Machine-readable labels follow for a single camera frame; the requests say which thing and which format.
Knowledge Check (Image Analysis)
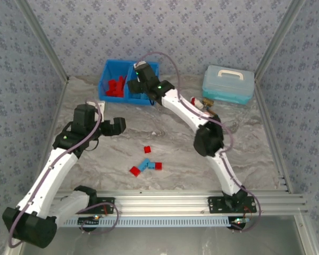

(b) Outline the aluminium table edge rail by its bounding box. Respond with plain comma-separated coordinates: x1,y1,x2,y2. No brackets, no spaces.
254,76,319,255
4,78,70,255

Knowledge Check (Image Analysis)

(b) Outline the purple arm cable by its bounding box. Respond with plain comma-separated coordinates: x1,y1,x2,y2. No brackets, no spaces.
7,99,103,249
134,52,256,197

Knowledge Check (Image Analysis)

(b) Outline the blue two-compartment plastic bin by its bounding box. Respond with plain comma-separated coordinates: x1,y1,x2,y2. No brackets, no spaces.
97,59,160,106

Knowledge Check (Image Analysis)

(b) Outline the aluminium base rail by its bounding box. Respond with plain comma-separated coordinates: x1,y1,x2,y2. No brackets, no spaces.
53,190,308,216

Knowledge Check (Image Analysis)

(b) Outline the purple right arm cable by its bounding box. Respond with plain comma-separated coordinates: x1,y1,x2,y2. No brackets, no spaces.
134,52,256,197

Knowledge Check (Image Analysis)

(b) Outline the aluminium frame post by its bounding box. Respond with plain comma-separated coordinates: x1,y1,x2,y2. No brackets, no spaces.
14,0,70,83
255,0,306,78

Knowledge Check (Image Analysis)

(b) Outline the white valve with red handle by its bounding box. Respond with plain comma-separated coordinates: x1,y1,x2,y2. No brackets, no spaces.
190,96,205,108

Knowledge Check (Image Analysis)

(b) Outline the small circuit board with LED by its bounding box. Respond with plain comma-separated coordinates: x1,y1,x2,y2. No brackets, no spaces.
230,216,248,231
78,215,102,226

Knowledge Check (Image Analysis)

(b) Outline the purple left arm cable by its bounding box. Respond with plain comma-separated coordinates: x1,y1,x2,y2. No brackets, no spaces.
7,99,103,249

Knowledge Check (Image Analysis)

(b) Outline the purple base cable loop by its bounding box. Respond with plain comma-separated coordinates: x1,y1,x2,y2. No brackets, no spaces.
77,203,120,236
230,192,262,233

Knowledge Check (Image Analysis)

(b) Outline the teal storage box white handle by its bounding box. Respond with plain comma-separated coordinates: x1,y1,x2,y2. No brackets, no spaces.
201,65,255,106

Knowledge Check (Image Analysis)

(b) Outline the slotted light blue cable duct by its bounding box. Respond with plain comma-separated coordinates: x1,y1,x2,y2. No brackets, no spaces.
61,215,229,228

